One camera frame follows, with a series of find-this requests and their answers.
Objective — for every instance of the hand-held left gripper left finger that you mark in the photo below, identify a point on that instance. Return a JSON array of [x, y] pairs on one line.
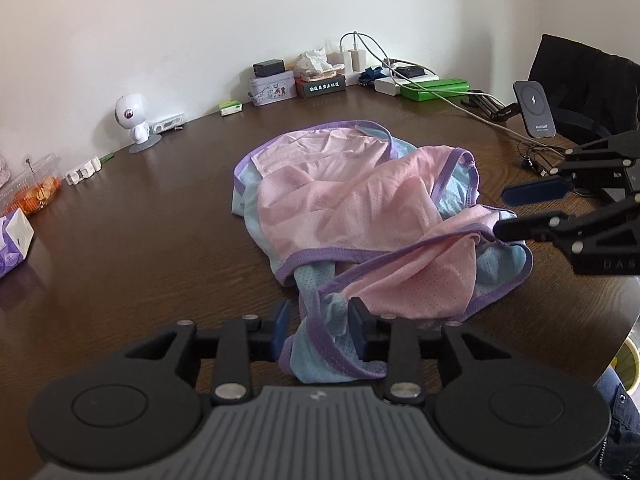
[[281, 332]]

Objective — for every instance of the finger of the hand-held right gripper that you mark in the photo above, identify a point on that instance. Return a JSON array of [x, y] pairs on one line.
[[535, 192], [510, 230]]

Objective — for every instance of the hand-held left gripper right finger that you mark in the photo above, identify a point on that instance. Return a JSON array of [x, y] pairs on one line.
[[357, 330]]

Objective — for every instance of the pink blue mesh garment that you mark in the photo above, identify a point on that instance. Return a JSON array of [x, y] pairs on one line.
[[350, 200]]

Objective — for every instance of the black earphone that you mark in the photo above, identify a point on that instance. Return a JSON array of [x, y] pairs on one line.
[[526, 165]]

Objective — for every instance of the black folding stand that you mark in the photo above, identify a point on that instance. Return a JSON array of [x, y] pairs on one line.
[[492, 107]]

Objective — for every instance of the black chair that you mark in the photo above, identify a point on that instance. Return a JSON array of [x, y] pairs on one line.
[[580, 75]]

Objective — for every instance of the green flat box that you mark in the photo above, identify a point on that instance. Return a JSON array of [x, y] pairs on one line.
[[435, 89]]

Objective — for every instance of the white flat box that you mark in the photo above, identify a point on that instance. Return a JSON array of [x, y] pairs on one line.
[[436, 77]]

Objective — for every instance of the black flat device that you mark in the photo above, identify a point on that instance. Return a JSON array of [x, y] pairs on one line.
[[414, 72]]

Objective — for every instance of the yellow round container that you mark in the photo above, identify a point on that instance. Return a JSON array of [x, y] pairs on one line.
[[629, 360]]

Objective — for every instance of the white power bank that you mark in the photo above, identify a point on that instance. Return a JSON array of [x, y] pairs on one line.
[[389, 86]]

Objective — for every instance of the white power strip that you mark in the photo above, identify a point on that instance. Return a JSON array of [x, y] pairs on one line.
[[352, 77]]

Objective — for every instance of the person's jeans leg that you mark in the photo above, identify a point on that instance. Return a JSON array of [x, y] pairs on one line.
[[620, 420]]

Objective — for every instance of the green white small packet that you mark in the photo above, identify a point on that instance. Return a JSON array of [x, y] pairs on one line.
[[231, 108]]

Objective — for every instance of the white rectangular gadget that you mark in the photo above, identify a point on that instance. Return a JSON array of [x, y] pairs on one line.
[[167, 122]]

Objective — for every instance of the printed tin box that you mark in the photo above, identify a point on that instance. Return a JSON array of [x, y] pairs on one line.
[[272, 90]]

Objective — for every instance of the thin green strip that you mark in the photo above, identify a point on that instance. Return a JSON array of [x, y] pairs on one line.
[[107, 157]]

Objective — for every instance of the white plastic clip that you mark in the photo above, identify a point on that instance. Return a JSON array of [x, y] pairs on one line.
[[82, 172]]

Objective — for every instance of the white crumpled tissue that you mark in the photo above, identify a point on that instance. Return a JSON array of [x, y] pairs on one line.
[[312, 62]]

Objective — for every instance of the white robot figurine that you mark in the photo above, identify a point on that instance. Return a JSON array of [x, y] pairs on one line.
[[131, 112]]

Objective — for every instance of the black charger block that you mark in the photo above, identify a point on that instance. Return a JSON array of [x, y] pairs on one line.
[[269, 66]]

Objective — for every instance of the purple white tissue pack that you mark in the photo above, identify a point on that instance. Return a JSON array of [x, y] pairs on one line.
[[15, 240]]

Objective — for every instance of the clear plastic food container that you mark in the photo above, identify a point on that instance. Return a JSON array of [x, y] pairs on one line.
[[35, 192]]

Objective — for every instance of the white wall charger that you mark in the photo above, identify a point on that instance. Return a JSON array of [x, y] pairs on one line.
[[359, 60], [344, 61]]

